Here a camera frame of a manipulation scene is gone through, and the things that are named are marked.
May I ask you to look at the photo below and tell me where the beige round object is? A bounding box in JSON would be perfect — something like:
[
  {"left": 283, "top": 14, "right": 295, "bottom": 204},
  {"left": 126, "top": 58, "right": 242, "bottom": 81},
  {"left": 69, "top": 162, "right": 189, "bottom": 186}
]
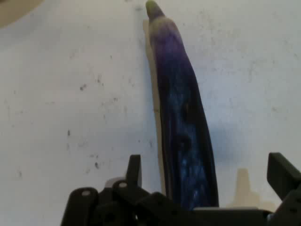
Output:
[{"left": 0, "top": 0, "right": 46, "bottom": 29}]

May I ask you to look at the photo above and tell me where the purple toy eggplant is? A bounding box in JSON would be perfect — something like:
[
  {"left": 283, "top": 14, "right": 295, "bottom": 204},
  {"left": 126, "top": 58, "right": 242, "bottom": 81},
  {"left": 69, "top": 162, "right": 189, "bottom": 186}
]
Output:
[{"left": 145, "top": 0, "right": 220, "bottom": 209}]

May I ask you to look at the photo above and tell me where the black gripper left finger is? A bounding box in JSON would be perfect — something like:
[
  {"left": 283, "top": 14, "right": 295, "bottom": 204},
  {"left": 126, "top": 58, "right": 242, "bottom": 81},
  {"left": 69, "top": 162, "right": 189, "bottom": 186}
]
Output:
[{"left": 60, "top": 154, "right": 194, "bottom": 226}]

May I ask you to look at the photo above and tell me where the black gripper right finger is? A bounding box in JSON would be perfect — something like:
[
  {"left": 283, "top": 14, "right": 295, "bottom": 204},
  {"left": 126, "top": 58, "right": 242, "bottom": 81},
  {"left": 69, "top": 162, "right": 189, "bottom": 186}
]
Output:
[{"left": 267, "top": 152, "right": 301, "bottom": 226}]

